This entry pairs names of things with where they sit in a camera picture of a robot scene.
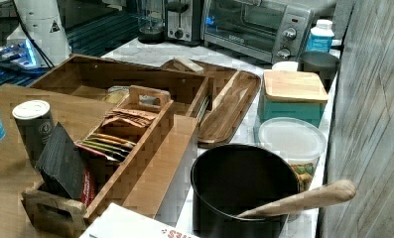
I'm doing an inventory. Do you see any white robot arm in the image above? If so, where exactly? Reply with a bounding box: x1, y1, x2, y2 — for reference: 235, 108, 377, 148
7, 0, 71, 67

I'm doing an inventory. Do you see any wooden serving tray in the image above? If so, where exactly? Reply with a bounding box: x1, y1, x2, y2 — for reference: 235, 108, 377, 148
160, 59, 262, 149

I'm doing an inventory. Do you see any black pot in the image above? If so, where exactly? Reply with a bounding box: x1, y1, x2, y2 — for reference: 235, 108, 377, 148
191, 144, 299, 238

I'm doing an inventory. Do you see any chip bag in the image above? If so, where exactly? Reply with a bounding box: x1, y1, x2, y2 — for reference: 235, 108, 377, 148
102, 86, 129, 103

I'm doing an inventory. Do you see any teal box wooden lid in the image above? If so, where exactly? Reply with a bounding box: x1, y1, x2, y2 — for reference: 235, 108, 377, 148
257, 69, 328, 127

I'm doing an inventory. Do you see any black toaster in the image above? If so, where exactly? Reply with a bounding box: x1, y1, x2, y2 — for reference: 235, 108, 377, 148
164, 0, 204, 47

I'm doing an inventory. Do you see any white lidded mug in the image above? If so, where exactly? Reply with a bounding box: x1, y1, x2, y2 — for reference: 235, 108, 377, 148
272, 60, 299, 71

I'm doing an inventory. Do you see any clear plastic snack container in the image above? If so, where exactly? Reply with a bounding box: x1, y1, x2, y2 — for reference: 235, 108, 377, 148
257, 117, 327, 191

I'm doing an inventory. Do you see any glass blender jar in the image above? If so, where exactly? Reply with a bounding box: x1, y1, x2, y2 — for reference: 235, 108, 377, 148
136, 0, 165, 44

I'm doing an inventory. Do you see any silver toaster oven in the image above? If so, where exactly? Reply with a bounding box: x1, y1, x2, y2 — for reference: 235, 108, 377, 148
201, 0, 314, 63

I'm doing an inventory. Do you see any cereal box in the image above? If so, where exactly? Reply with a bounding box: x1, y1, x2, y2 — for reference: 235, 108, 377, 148
79, 203, 198, 238

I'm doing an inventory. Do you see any dark grey cup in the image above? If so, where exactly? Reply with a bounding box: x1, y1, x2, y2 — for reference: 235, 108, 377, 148
298, 52, 340, 92

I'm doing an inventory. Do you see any black box in caddy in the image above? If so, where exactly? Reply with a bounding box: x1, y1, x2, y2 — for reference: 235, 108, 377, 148
36, 123, 85, 199

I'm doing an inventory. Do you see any blue bottle white cap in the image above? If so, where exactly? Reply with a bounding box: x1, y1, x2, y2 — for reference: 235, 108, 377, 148
306, 19, 334, 53

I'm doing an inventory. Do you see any wooden spoon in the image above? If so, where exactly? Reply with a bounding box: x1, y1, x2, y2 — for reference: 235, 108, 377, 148
238, 179, 356, 218

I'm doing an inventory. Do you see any grey spice shaker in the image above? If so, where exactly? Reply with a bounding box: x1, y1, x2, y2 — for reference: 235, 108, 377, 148
12, 99, 55, 168

